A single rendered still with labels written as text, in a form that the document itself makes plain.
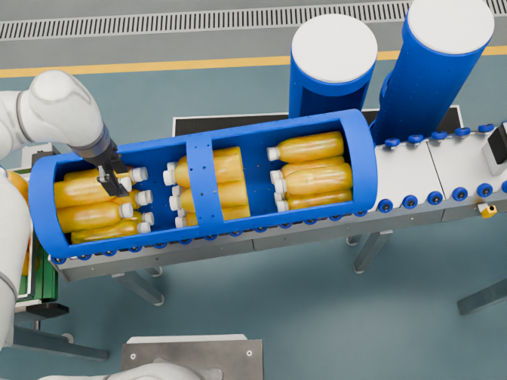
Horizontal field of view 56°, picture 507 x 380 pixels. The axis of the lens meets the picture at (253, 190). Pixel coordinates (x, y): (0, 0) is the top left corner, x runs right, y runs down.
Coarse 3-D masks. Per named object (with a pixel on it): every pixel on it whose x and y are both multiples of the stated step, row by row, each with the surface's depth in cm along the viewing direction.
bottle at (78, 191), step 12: (72, 180) 123; (84, 180) 123; (96, 180) 122; (120, 180) 124; (60, 192) 122; (72, 192) 122; (84, 192) 122; (96, 192) 122; (60, 204) 123; (72, 204) 124
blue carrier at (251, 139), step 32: (256, 128) 124; (288, 128) 137; (320, 128) 139; (352, 128) 120; (64, 160) 123; (128, 160) 139; (160, 160) 141; (192, 160) 119; (256, 160) 144; (352, 160) 118; (32, 192) 117; (160, 192) 145; (192, 192) 117; (256, 192) 144; (352, 192) 142; (32, 224) 118; (160, 224) 141; (224, 224) 123; (256, 224) 125; (64, 256) 127
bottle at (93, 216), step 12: (84, 204) 126; (96, 204) 125; (108, 204) 125; (60, 216) 124; (72, 216) 124; (84, 216) 124; (96, 216) 124; (108, 216) 124; (120, 216) 126; (72, 228) 125; (84, 228) 125
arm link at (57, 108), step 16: (48, 80) 84; (64, 80) 85; (32, 96) 84; (48, 96) 83; (64, 96) 84; (80, 96) 87; (32, 112) 87; (48, 112) 84; (64, 112) 85; (80, 112) 87; (96, 112) 92; (32, 128) 88; (48, 128) 88; (64, 128) 88; (80, 128) 90; (96, 128) 94; (80, 144) 95
